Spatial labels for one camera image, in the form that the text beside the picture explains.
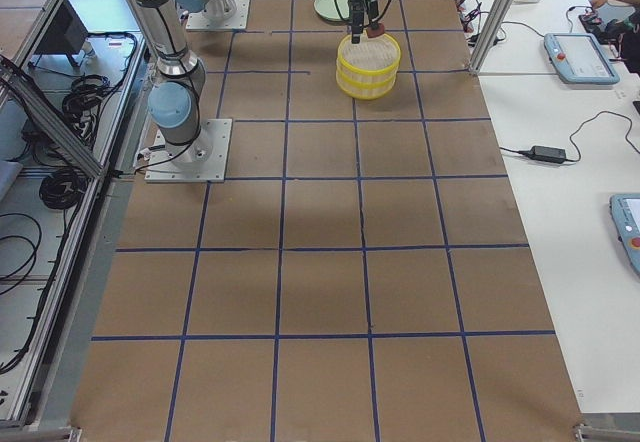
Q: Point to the brown steamed bun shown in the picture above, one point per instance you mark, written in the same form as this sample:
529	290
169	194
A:
375	30

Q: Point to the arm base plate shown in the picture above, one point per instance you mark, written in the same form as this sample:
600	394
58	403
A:
220	15
204	160

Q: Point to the blue teach pendant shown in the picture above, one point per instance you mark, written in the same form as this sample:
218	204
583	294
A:
624	210
578	59

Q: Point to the light green plate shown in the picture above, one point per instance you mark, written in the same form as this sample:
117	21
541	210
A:
332	10

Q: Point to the black laptop power brick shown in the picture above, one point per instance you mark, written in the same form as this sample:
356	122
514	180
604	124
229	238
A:
548	154

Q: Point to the aluminium frame post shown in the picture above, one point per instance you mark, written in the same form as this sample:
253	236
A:
487	34

